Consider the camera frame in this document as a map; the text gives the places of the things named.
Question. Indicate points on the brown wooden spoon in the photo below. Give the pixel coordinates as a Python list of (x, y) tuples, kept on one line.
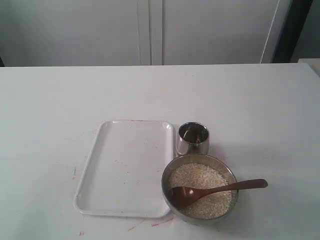
[(182, 196)]

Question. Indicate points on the small steel cup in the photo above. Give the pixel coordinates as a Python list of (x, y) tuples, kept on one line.
[(192, 138)]

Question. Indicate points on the steel bowl of rice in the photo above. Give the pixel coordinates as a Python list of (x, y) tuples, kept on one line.
[(198, 171)]

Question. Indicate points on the white rectangular plastic tray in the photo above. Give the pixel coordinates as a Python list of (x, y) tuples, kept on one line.
[(123, 173)]

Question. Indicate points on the white cabinet doors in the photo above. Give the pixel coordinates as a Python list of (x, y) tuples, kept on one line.
[(139, 32)]

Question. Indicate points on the dark post at right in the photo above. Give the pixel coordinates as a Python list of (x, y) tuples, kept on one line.
[(300, 34)]

